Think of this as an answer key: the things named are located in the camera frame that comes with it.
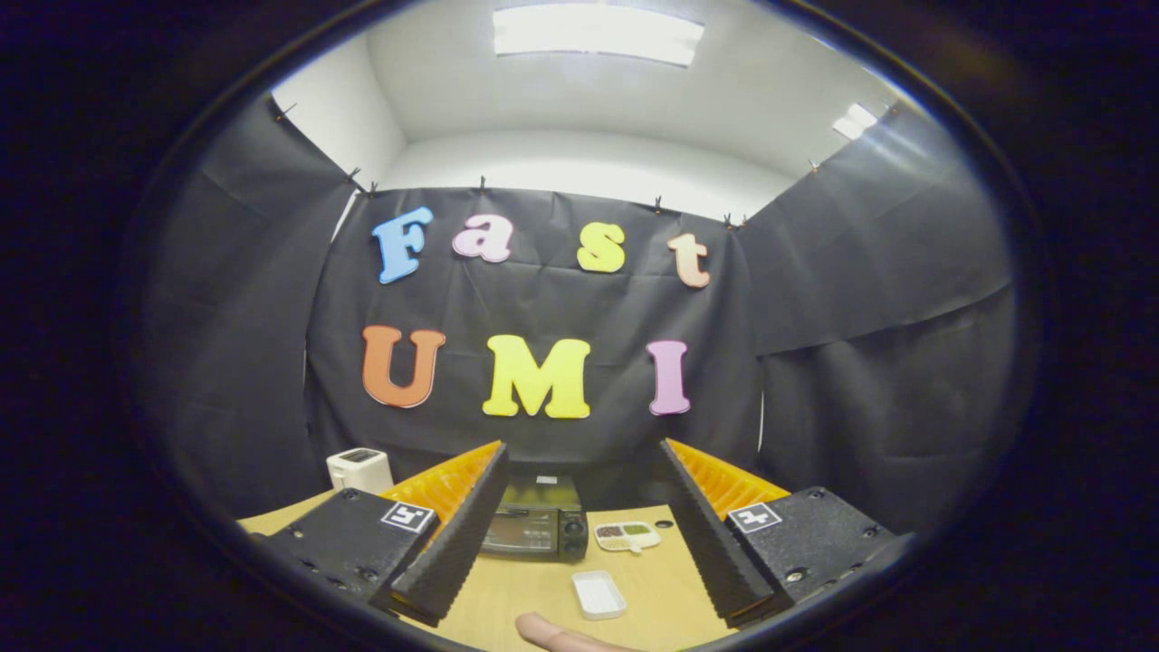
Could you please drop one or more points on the large ceiling light panel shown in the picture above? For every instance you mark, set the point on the large ceiling light panel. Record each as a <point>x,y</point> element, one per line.
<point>598,32</point>

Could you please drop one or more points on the small ceiling light panel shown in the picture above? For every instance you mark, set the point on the small ceiling light panel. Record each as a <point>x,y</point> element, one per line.
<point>855,120</point>

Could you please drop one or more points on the black toaster oven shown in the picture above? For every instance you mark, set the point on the black toaster oven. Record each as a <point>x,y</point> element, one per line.
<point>534,534</point>

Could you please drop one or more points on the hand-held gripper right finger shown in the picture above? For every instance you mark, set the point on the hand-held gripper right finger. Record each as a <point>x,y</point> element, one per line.
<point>715,552</point>

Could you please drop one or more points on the white divided dish with grains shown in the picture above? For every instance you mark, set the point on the white divided dish with grains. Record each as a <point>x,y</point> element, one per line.
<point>625,541</point>

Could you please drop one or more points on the white bread toaster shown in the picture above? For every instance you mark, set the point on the white bread toaster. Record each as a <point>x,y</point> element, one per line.
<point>358,475</point>

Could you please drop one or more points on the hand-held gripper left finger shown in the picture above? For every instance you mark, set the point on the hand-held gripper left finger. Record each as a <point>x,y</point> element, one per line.
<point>457,543</point>

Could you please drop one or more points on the black backdrop cloth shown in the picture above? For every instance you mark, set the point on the black backdrop cloth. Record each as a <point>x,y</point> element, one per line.
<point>543,308</point>

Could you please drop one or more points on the white ribbed plastic tray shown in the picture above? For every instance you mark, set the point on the white ribbed plastic tray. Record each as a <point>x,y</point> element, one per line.
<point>598,595</point>

